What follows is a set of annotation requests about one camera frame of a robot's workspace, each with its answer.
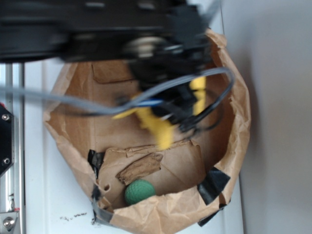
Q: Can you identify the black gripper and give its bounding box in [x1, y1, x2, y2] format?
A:
[126, 39, 210, 132]

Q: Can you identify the yellow microfiber cloth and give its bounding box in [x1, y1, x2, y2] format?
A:
[112, 77, 206, 150]

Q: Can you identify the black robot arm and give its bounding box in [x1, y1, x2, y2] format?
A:
[0, 0, 213, 132]

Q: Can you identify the brown wood piece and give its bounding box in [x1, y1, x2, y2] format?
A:
[116, 153, 164, 186]

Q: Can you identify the brown paper bag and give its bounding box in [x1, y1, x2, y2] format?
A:
[43, 30, 251, 234]

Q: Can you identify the green golf ball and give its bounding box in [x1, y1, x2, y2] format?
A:
[125, 179, 156, 205]

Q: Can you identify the black mounting plate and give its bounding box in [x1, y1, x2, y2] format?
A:
[0, 103, 14, 176]

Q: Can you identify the grey cable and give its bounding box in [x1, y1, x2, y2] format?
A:
[0, 67, 236, 133]

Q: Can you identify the aluminium frame rail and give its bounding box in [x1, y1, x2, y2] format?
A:
[0, 62, 27, 234]

